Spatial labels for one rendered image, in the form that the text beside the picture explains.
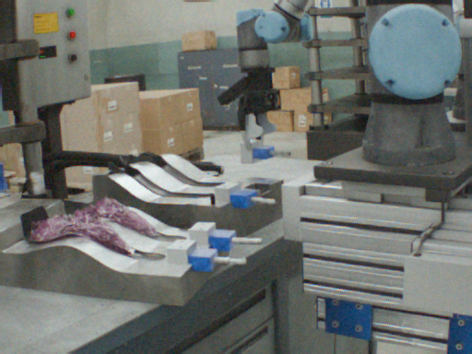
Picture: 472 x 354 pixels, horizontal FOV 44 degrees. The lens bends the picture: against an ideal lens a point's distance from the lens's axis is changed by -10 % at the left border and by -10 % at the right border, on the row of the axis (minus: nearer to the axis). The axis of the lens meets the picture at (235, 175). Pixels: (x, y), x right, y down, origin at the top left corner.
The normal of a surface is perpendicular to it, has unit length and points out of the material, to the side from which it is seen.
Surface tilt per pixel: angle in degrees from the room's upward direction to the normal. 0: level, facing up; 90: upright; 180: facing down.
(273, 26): 90
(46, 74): 90
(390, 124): 72
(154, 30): 90
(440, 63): 98
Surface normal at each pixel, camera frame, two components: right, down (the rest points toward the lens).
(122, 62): -0.55, 0.21
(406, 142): -0.36, -0.08
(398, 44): -0.18, 0.35
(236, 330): 0.83, 0.06
